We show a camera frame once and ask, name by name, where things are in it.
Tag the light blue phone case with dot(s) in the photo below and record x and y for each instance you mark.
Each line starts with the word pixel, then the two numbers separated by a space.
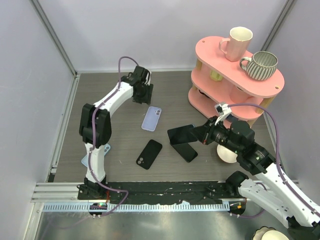
pixel 86 160

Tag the pink cup middle shelf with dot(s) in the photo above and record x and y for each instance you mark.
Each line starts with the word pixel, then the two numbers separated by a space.
pixel 237 95

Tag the pink tall mug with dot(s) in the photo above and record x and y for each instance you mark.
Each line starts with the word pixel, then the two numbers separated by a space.
pixel 235 46

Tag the grey striped mug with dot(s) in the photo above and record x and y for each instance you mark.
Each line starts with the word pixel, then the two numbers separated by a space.
pixel 260 66

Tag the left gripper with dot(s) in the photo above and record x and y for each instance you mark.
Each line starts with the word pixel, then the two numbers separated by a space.
pixel 146 99

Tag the black phone case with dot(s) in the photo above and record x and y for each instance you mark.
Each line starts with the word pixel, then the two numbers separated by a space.
pixel 149 154

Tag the cream bowl bottom corner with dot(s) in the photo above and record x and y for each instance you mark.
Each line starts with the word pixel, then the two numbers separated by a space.
pixel 268 233

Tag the yellow cup on shelf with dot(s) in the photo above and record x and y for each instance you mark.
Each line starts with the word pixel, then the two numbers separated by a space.
pixel 215 76

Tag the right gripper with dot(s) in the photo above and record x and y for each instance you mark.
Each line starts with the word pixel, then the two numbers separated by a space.
pixel 204 135

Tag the white bowl on table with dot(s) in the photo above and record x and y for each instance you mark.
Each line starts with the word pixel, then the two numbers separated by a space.
pixel 226 155

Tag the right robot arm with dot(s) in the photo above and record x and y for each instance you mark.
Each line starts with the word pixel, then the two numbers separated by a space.
pixel 287 203

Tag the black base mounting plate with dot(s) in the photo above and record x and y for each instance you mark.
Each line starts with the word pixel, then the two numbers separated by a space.
pixel 160 192

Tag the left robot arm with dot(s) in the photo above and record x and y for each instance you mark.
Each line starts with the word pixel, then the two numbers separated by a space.
pixel 95 127

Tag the aluminium rail with slots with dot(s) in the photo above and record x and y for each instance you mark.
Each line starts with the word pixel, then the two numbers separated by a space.
pixel 124 208

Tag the lavender phone case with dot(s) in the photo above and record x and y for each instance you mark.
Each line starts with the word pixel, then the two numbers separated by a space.
pixel 151 119

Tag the pink three-tier shelf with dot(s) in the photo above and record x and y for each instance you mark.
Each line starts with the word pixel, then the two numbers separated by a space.
pixel 205 93

